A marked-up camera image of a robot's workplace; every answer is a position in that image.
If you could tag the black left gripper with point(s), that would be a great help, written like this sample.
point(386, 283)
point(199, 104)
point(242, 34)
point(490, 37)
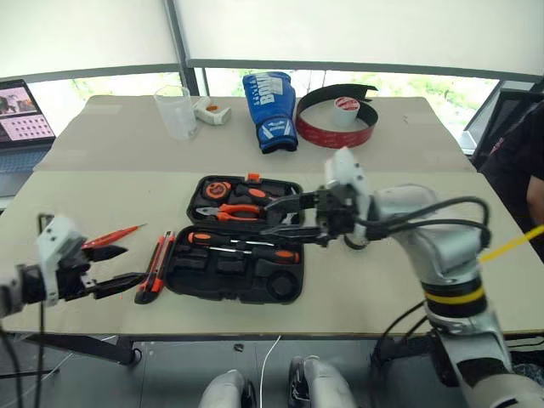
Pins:
point(72, 276)

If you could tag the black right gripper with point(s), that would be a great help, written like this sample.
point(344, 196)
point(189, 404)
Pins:
point(336, 212)

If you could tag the black plastic tool case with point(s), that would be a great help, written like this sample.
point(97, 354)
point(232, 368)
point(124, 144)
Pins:
point(229, 265)

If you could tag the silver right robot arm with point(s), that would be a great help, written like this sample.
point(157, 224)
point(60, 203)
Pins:
point(446, 251)

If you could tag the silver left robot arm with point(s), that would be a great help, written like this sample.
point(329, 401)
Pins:
point(8, 293)

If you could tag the orange case latch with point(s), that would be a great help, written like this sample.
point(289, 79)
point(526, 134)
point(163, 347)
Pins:
point(253, 176)

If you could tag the orange tester pen screwdriver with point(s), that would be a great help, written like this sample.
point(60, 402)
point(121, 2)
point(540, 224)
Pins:
point(110, 237)

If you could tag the black orange screwdriver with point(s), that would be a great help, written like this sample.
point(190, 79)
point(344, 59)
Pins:
point(276, 256)
point(204, 238)

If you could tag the black orange utility knife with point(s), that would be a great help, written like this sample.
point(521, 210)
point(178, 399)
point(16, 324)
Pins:
point(155, 272)

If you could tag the black table leg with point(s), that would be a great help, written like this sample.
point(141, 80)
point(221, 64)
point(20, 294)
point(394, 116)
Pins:
point(85, 345)

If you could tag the orange black tape measure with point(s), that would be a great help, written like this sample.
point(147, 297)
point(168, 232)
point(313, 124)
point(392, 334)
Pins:
point(217, 190)

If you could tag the black red tape band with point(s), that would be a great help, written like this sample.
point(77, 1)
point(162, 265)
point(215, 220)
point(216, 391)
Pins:
point(323, 136)

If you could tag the blue boxing glove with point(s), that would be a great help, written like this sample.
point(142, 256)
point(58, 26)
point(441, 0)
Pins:
point(272, 115)

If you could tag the white red paper cup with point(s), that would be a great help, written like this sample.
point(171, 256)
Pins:
point(346, 115)

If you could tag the small black floor object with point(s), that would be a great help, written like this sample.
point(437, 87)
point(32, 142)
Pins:
point(239, 347)

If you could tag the clear plastic measuring cup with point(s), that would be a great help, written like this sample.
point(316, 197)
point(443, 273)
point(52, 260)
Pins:
point(176, 119)

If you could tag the grey rounded shape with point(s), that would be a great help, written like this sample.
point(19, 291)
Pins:
point(319, 382)
point(225, 391)

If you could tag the open laptop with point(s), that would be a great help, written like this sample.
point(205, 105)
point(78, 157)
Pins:
point(21, 127)

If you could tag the person in black clothes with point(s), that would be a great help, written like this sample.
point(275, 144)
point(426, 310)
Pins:
point(510, 170)

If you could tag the black mesh chair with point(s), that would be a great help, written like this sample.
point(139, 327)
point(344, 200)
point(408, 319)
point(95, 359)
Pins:
point(495, 115)

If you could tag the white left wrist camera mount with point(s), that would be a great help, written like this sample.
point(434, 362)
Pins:
point(55, 242)

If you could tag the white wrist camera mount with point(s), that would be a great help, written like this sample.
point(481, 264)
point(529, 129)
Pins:
point(346, 170)
point(55, 242)

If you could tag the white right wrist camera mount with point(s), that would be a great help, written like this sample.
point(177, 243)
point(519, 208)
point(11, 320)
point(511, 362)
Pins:
point(346, 170)

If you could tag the grey window frame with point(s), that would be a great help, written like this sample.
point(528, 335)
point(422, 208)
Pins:
point(180, 42)

